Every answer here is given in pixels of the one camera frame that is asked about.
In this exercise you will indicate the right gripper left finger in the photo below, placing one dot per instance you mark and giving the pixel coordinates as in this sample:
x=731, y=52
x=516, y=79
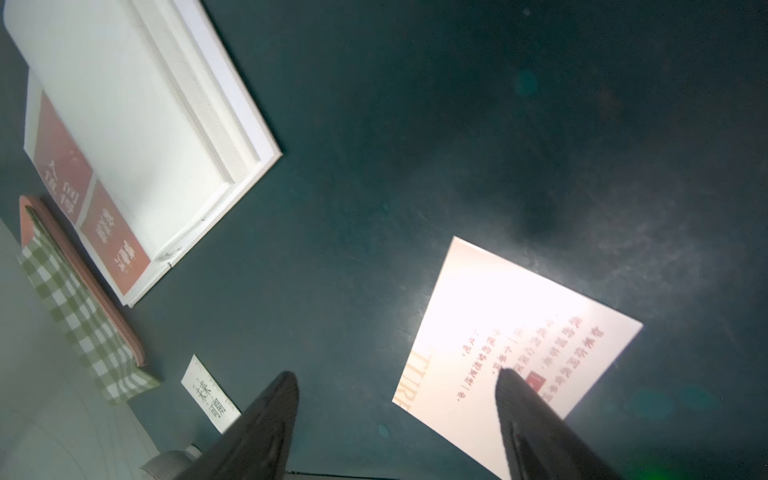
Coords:
x=257, y=444

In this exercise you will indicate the white photo card black text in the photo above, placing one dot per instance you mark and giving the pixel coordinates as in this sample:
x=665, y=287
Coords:
x=209, y=396

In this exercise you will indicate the pale pink photo card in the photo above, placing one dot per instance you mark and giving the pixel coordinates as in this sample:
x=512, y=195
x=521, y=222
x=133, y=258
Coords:
x=487, y=314

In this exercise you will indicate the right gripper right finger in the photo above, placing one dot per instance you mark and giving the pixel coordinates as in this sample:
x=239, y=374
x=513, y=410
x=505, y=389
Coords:
x=538, y=444

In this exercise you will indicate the green checkered photo album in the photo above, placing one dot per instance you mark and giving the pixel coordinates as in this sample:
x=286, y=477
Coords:
x=101, y=339

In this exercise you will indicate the orange photo card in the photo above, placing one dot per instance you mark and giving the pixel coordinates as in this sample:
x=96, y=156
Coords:
x=113, y=241

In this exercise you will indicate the white photo album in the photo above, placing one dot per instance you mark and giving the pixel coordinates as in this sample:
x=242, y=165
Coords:
x=154, y=102

